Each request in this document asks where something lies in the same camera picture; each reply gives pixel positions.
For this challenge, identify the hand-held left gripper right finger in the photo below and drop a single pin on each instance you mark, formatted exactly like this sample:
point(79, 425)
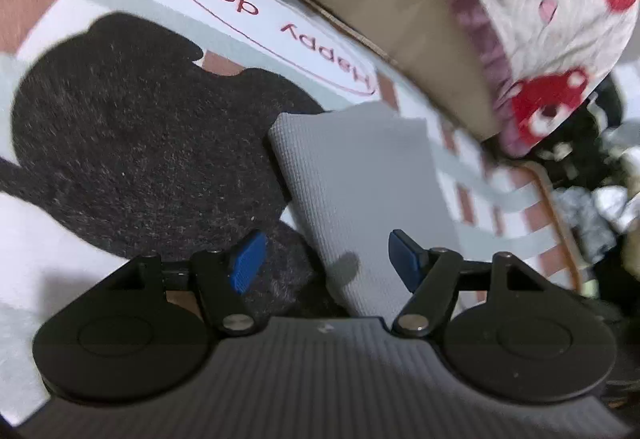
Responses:
point(406, 261)

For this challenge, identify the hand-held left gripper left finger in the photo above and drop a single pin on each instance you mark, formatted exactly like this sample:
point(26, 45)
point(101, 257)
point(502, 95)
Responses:
point(247, 264)

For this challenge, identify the grey ribbed garment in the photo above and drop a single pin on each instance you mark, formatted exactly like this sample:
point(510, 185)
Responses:
point(360, 179)

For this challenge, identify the grey mottled object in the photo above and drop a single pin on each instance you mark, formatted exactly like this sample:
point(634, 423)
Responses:
point(585, 219)

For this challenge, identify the checked patterned rug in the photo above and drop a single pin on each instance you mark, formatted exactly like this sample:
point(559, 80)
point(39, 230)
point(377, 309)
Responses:
point(100, 144)

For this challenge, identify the dark object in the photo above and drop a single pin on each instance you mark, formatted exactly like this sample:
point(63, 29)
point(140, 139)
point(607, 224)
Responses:
point(575, 154)

